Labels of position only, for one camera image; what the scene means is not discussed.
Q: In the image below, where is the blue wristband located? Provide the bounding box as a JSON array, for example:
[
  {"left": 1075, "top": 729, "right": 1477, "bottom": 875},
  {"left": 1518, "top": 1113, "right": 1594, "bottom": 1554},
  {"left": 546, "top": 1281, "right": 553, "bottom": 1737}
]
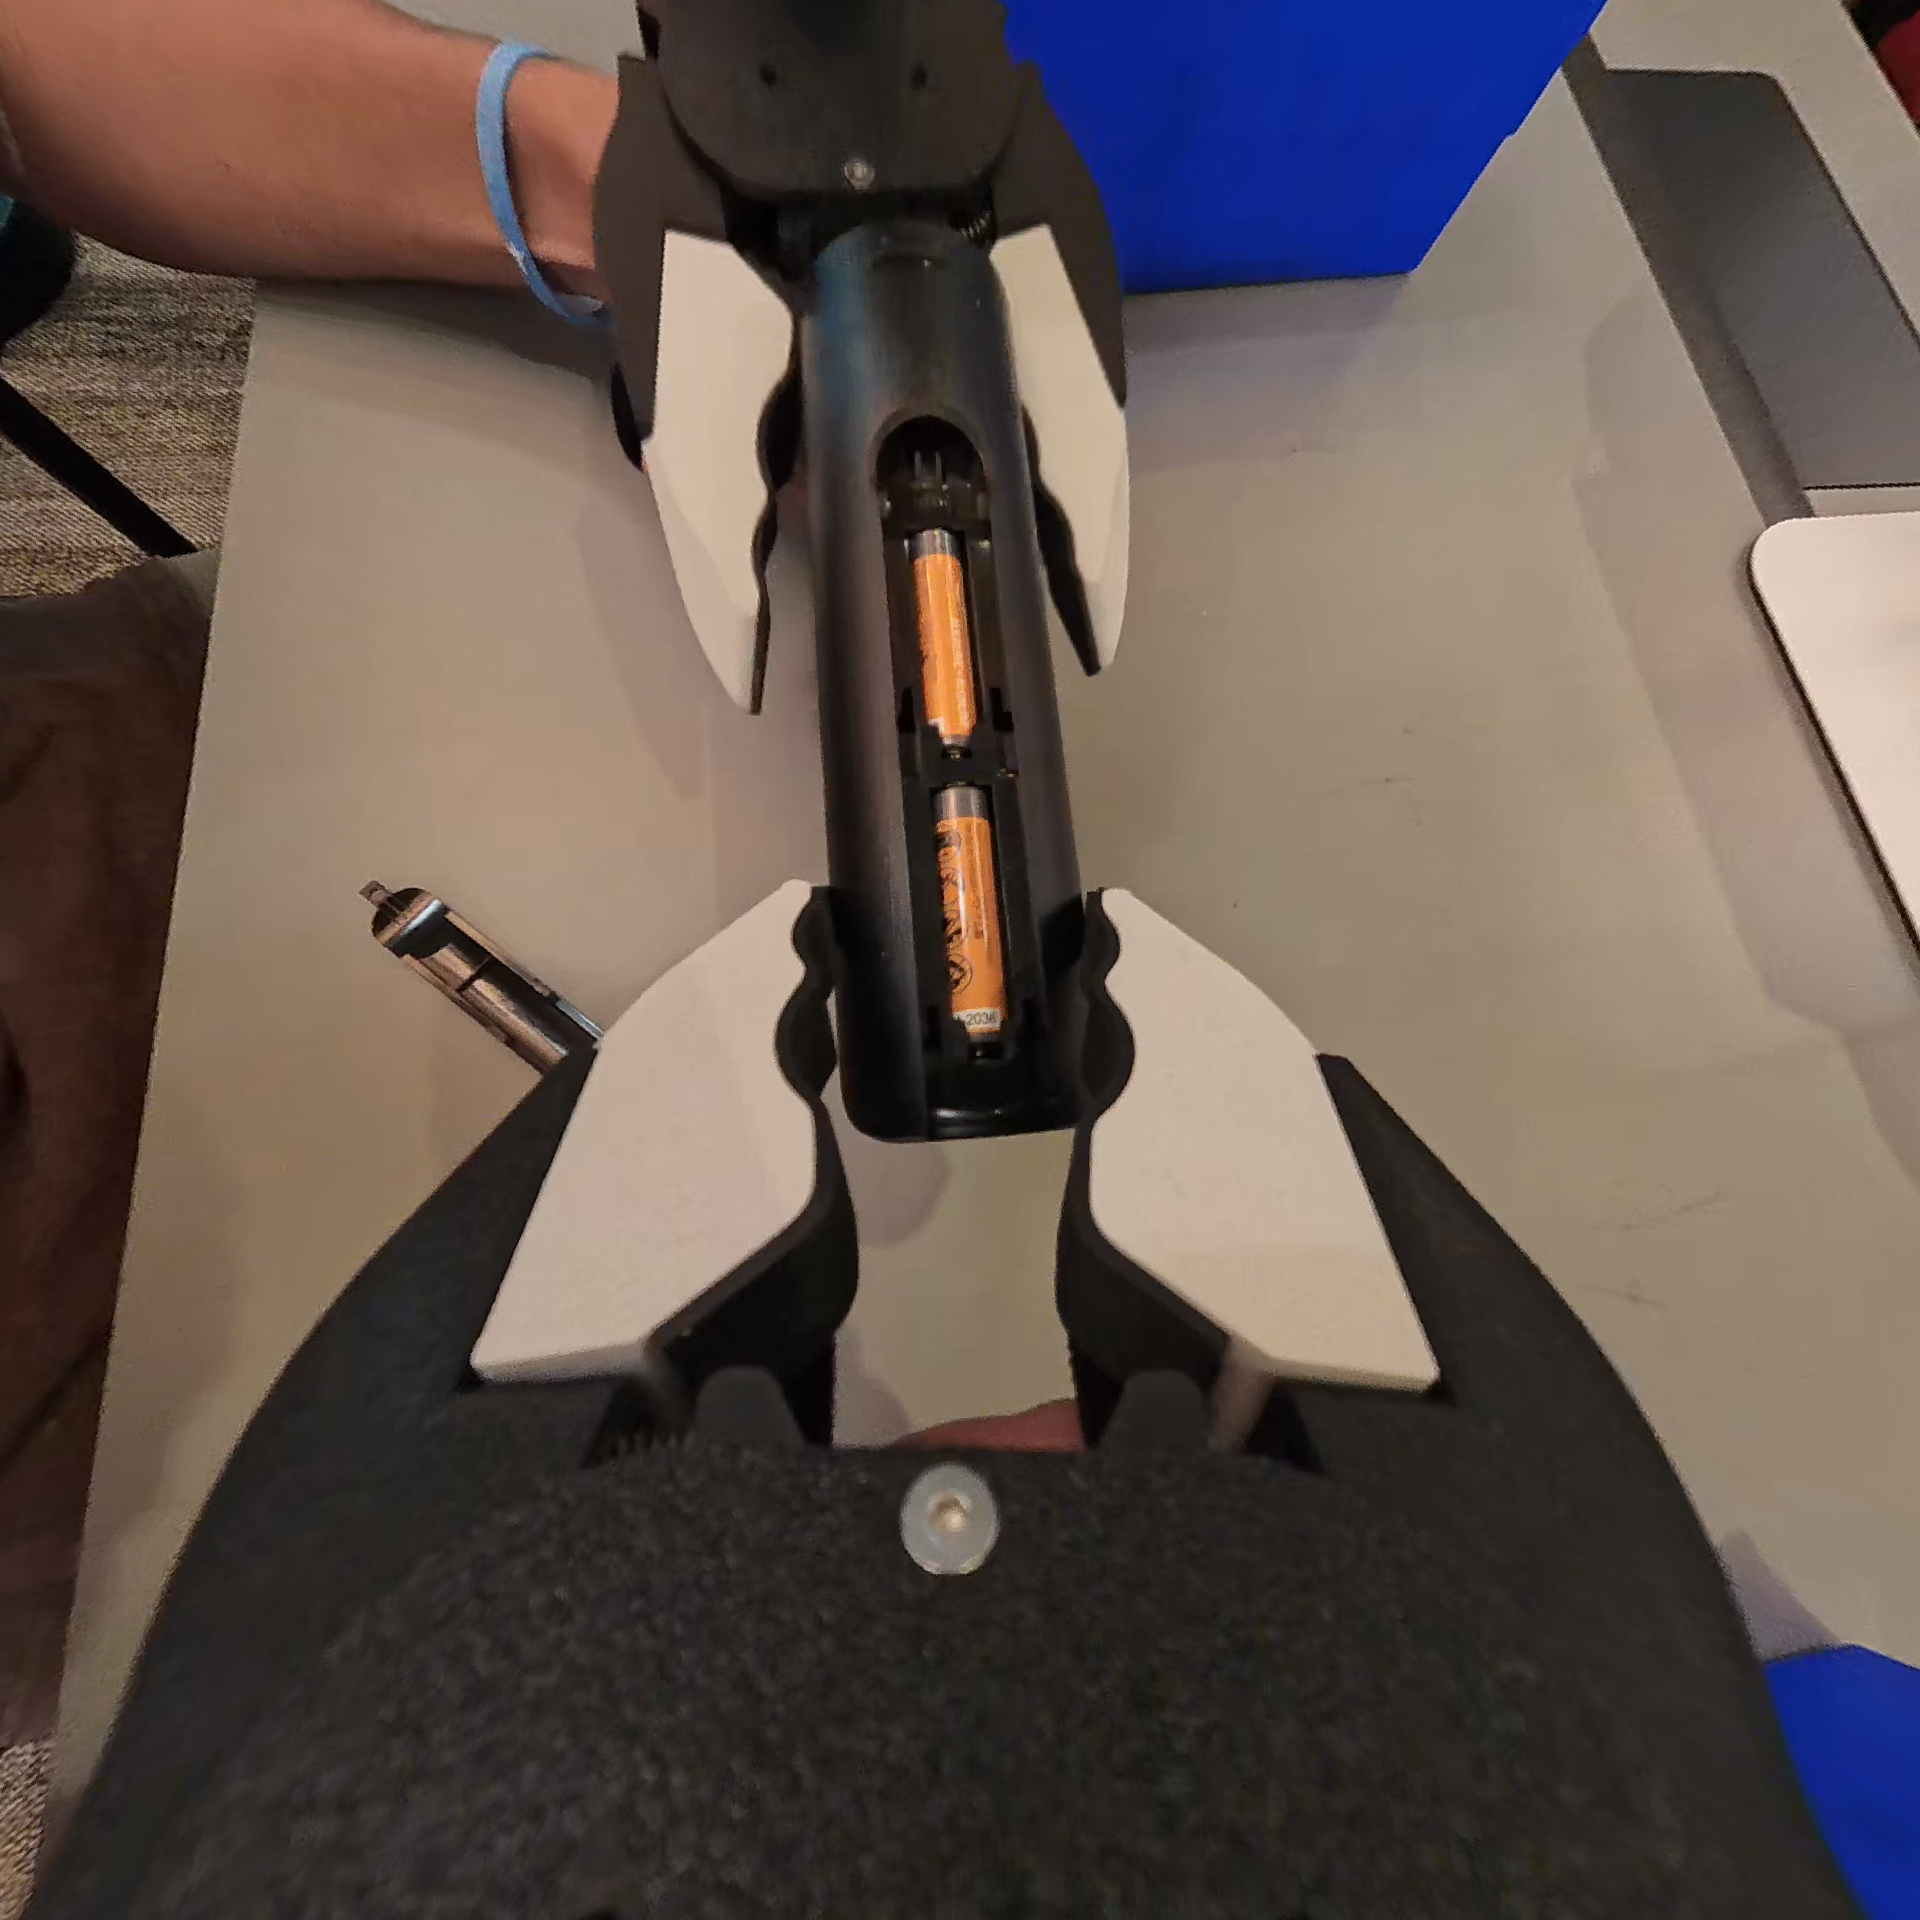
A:
[{"left": 473, "top": 38, "right": 612, "bottom": 331}]

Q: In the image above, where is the person's left forearm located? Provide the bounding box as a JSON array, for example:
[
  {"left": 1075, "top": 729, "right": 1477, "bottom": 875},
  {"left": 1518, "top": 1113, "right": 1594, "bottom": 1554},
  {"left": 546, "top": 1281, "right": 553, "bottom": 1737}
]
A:
[{"left": 0, "top": 0, "right": 624, "bottom": 303}]

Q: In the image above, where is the black battery cover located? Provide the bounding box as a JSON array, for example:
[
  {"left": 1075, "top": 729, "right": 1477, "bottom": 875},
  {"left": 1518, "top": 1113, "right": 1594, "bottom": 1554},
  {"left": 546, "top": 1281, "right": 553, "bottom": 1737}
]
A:
[{"left": 357, "top": 878, "right": 605, "bottom": 1073}]

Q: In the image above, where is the grey desk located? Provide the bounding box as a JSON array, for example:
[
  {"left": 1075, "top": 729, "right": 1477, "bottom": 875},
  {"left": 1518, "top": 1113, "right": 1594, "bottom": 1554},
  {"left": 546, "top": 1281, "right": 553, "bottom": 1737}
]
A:
[{"left": 45, "top": 0, "right": 1920, "bottom": 1920}]

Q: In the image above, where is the blue plastic bin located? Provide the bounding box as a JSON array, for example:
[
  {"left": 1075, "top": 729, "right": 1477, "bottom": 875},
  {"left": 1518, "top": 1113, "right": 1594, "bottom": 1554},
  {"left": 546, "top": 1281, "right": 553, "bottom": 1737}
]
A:
[
  {"left": 1762, "top": 1641, "right": 1920, "bottom": 1920},
  {"left": 996, "top": 0, "right": 1609, "bottom": 297}
]

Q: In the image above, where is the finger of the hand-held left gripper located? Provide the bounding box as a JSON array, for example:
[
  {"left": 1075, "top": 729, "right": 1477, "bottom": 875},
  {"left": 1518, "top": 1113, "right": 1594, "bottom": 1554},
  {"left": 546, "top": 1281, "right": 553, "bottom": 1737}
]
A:
[
  {"left": 640, "top": 228, "right": 801, "bottom": 718},
  {"left": 990, "top": 228, "right": 1134, "bottom": 676}
]

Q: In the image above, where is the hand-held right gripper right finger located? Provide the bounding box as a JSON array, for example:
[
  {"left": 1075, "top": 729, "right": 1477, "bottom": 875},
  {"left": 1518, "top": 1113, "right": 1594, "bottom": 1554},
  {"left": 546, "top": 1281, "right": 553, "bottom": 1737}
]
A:
[{"left": 1054, "top": 885, "right": 1445, "bottom": 1452}]

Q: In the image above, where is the black remote control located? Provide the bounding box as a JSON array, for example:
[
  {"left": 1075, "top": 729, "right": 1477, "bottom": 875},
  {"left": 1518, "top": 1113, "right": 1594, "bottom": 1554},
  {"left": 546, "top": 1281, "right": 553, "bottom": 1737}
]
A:
[{"left": 795, "top": 221, "right": 1089, "bottom": 1147}]

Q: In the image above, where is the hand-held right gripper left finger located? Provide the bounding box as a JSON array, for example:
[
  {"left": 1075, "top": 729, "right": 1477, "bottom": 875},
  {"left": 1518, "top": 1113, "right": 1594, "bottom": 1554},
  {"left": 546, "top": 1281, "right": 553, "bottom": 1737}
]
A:
[{"left": 468, "top": 882, "right": 865, "bottom": 1444}]

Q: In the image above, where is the orange battery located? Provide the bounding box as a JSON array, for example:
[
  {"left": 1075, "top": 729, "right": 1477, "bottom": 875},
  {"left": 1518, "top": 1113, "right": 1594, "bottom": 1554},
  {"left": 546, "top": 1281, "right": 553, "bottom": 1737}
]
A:
[
  {"left": 909, "top": 525, "right": 988, "bottom": 750},
  {"left": 930, "top": 778, "right": 1012, "bottom": 1063}
]

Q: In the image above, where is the dark desk cable panel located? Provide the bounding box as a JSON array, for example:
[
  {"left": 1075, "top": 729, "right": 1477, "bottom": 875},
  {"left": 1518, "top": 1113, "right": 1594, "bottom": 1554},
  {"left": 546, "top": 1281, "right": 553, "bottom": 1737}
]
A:
[{"left": 1558, "top": 37, "right": 1920, "bottom": 521}]

